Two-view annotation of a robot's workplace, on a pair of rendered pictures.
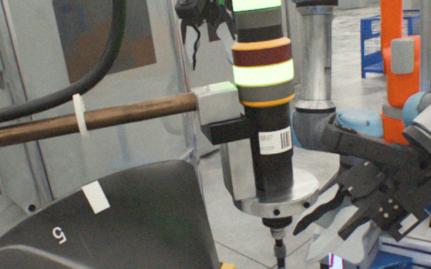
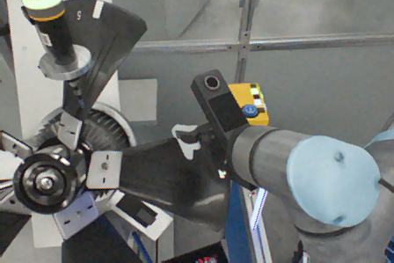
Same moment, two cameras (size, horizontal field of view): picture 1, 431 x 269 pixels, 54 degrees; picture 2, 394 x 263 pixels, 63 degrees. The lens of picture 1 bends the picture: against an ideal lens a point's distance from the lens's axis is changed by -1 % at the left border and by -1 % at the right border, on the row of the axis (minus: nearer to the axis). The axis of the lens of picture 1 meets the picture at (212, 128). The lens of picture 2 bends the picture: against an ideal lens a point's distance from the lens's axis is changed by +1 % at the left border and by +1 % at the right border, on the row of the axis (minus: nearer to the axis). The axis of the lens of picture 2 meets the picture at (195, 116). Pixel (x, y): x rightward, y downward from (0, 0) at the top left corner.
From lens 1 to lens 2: 56 cm
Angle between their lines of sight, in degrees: 59
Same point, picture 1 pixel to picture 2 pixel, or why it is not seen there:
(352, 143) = (197, 92)
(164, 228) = (105, 47)
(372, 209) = (186, 138)
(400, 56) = not seen: outside the picture
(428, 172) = not seen: hidden behind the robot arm
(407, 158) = (222, 137)
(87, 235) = (84, 24)
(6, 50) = not seen: outside the picture
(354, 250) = (186, 149)
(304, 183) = (63, 69)
